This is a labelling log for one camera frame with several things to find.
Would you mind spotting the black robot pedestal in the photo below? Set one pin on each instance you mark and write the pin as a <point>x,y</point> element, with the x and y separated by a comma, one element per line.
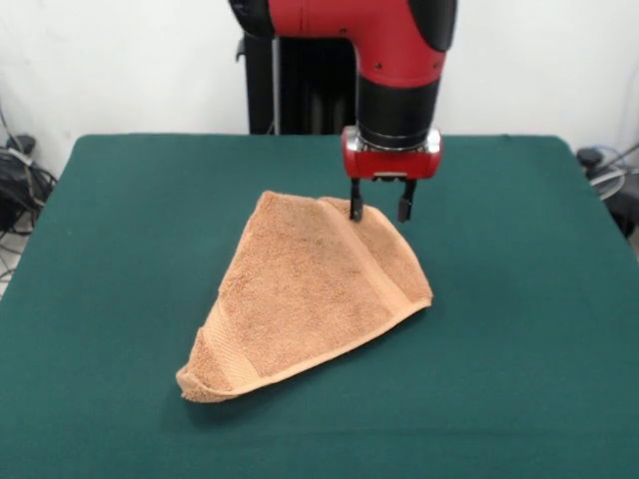
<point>309,90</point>

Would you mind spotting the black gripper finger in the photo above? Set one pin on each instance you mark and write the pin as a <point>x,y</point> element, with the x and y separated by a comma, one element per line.
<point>406,202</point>
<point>356,202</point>

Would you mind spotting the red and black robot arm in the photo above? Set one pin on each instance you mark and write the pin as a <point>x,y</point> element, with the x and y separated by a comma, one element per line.
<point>389,60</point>

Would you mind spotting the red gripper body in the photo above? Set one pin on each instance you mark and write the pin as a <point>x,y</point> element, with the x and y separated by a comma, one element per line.
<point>389,164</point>

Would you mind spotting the dark green table cloth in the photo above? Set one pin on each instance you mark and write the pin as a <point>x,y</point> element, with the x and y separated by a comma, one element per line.
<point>150,424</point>

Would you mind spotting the orange terry towel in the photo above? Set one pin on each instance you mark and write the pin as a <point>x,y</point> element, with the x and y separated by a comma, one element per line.
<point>299,299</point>

